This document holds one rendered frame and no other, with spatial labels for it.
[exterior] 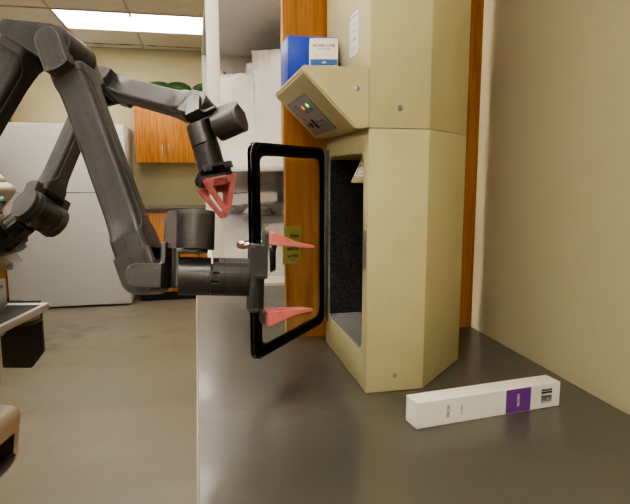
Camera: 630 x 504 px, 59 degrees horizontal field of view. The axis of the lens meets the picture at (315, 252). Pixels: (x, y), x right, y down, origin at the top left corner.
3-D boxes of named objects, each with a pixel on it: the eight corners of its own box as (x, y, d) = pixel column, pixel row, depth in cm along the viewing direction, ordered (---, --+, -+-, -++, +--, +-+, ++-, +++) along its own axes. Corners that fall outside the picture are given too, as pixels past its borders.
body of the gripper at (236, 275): (263, 243, 82) (212, 242, 81) (261, 313, 82) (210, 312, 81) (259, 243, 89) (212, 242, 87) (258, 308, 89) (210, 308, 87)
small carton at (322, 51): (335, 78, 104) (336, 44, 103) (337, 73, 99) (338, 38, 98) (309, 78, 104) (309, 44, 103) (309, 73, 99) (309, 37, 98)
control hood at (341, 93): (326, 139, 126) (326, 93, 124) (369, 128, 94) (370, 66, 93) (275, 138, 124) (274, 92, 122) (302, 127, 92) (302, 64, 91)
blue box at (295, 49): (326, 91, 121) (326, 48, 120) (337, 84, 111) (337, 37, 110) (280, 89, 119) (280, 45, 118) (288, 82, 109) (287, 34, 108)
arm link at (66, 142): (99, 98, 156) (72, 73, 148) (136, 89, 150) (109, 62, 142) (40, 239, 137) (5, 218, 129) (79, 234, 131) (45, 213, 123)
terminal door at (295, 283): (323, 322, 130) (324, 148, 125) (254, 362, 103) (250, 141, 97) (320, 322, 131) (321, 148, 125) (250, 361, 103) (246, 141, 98)
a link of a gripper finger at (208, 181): (238, 215, 122) (226, 174, 123) (245, 206, 115) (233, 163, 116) (207, 221, 119) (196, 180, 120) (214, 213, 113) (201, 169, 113)
